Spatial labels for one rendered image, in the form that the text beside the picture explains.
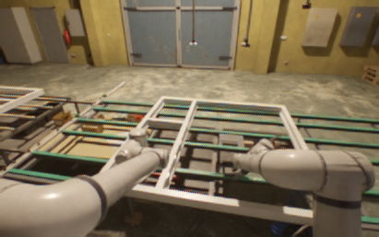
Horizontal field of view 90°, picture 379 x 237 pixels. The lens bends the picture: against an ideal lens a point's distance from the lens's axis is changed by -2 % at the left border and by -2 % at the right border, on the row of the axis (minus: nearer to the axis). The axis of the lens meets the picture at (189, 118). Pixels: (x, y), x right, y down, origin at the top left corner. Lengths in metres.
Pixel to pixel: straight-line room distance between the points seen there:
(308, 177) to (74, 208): 0.56
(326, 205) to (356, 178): 0.11
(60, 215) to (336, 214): 0.65
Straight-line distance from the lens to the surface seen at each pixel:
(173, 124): 1.94
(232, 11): 7.24
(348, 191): 0.69
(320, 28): 7.71
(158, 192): 1.27
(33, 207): 0.42
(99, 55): 8.46
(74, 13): 8.91
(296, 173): 0.63
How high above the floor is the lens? 1.89
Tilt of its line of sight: 29 degrees down
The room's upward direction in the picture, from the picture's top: straight up
